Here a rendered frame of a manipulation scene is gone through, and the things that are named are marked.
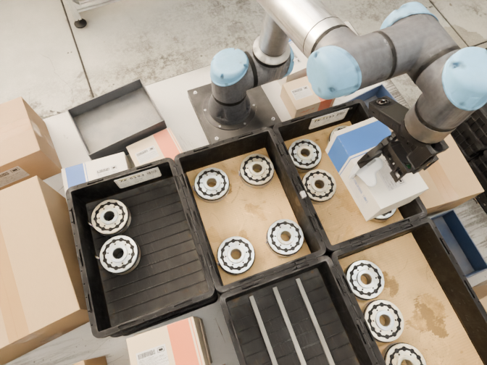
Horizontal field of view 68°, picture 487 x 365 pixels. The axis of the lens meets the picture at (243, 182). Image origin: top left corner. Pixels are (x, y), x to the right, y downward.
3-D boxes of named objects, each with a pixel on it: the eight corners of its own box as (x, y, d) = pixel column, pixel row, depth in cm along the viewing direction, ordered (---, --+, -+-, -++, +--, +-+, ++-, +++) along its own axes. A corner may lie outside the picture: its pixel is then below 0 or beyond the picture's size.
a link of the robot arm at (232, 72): (206, 82, 121) (202, 51, 109) (242, 70, 124) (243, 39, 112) (219, 108, 116) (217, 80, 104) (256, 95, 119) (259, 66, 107)
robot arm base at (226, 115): (201, 99, 130) (199, 80, 121) (240, 86, 133) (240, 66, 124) (218, 131, 124) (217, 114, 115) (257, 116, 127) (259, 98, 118)
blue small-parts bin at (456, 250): (402, 229, 118) (412, 224, 111) (441, 214, 120) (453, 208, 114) (435, 289, 111) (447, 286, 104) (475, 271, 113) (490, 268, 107)
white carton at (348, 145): (325, 150, 89) (334, 132, 81) (366, 134, 91) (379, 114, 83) (366, 221, 83) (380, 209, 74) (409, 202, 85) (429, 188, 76)
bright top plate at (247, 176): (236, 158, 109) (236, 157, 109) (269, 151, 110) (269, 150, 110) (244, 187, 106) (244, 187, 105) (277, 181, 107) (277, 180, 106)
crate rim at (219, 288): (173, 158, 103) (172, 155, 101) (269, 129, 108) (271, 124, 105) (217, 295, 89) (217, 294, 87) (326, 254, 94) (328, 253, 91)
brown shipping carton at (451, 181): (359, 148, 129) (375, 125, 114) (413, 133, 132) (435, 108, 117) (396, 226, 118) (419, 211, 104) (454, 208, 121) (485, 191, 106)
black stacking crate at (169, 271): (82, 203, 107) (65, 189, 97) (177, 173, 112) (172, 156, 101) (110, 338, 94) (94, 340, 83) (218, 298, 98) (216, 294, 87)
